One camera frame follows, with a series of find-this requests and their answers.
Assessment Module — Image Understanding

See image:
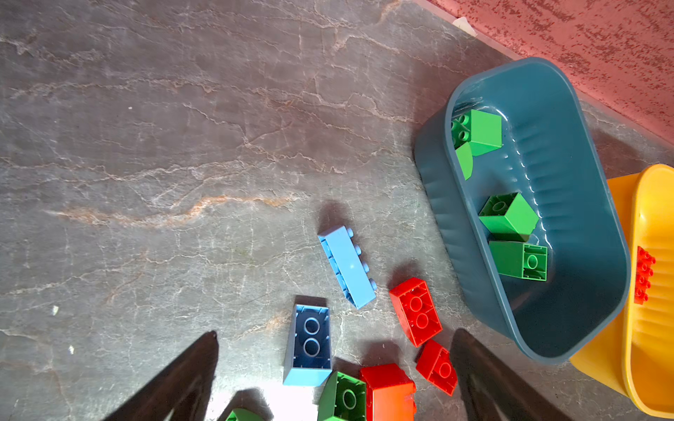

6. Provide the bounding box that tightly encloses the teal plastic bin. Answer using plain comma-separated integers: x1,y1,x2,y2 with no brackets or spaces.
414,58,630,364

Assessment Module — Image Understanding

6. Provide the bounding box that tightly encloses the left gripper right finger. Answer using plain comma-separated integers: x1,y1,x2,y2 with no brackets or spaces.
450,329,570,420

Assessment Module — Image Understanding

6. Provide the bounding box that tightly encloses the yellow plastic bin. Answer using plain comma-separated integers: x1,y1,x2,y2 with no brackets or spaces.
570,164,673,419

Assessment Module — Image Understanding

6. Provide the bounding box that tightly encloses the small blue brick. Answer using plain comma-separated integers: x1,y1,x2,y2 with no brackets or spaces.
283,305,333,387

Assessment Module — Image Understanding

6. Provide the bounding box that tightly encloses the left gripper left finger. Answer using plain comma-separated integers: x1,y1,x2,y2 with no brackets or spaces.
106,331,219,420

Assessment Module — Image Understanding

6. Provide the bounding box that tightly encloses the red square brick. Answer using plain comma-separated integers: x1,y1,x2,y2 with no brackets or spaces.
360,363,417,421

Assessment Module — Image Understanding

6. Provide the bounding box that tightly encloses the small red brick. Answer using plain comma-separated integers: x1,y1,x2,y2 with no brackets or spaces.
416,340,458,396

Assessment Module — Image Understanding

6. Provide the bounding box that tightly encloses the green brick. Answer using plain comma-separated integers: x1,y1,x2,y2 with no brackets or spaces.
226,408,263,421
451,110,503,156
318,371,367,421
489,241,549,282
478,192,540,241

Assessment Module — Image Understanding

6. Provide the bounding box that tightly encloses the red long brick bottom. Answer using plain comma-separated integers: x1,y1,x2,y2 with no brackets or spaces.
635,247,656,305

